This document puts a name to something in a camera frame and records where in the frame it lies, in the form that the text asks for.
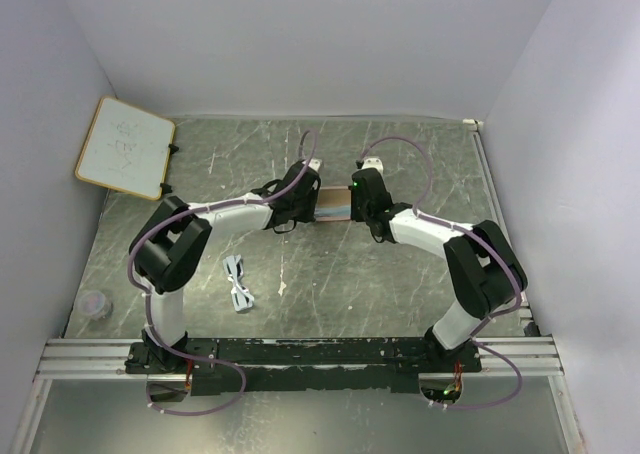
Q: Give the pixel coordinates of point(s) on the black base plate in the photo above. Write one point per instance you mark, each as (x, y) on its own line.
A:
(392, 363)

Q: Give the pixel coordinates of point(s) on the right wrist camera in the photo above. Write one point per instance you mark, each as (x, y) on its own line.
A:
(371, 162)

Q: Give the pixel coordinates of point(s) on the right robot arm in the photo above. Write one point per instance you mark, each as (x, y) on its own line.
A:
(487, 278)

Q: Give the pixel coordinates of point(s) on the small whiteboard with orange frame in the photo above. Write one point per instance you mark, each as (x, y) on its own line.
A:
(127, 149)

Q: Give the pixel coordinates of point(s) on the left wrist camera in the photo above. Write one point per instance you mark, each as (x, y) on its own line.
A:
(315, 164)

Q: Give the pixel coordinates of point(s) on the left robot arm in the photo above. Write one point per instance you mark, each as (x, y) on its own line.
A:
(165, 254)

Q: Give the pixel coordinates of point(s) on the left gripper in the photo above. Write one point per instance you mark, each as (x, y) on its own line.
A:
(309, 216)

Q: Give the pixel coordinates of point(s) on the aluminium rail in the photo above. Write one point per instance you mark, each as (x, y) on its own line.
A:
(104, 358)

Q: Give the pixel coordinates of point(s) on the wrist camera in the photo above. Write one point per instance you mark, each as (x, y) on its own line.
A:
(315, 164)
(371, 162)

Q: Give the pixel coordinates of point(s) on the pink glasses case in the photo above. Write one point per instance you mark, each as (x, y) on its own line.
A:
(333, 196)

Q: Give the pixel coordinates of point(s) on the white sunglasses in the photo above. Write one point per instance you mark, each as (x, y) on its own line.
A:
(241, 296)

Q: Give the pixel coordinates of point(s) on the light blue cleaning cloth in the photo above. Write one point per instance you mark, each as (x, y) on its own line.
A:
(333, 212)

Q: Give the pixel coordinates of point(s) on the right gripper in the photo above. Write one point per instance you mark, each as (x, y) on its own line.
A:
(355, 214)

